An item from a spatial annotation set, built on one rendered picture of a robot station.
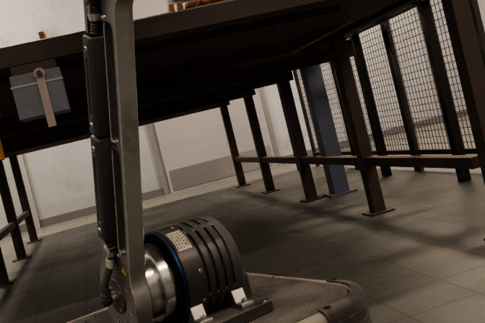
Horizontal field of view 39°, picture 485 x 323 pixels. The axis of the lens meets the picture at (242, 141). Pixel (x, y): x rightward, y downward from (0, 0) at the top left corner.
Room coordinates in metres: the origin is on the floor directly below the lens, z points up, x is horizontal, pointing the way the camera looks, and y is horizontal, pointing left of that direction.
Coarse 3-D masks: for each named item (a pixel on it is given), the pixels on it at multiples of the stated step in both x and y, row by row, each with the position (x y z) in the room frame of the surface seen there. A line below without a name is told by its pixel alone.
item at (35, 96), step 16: (32, 64) 1.85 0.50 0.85; (48, 64) 1.86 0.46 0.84; (16, 80) 1.83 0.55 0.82; (32, 80) 1.84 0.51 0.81; (48, 80) 1.84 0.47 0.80; (16, 96) 1.83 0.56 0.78; (32, 96) 1.83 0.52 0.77; (48, 96) 1.84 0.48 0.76; (64, 96) 1.85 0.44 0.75; (32, 112) 1.83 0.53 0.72; (48, 112) 1.84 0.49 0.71; (64, 112) 1.93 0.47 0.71
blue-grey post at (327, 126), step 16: (304, 80) 4.13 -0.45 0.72; (320, 80) 4.09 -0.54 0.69; (320, 96) 4.08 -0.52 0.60; (320, 112) 4.08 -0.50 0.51; (320, 128) 4.07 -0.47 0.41; (320, 144) 4.11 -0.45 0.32; (336, 144) 4.09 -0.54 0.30; (336, 176) 4.08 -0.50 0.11; (336, 192) 4.07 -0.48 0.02; (352, 192) 4.06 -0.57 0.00
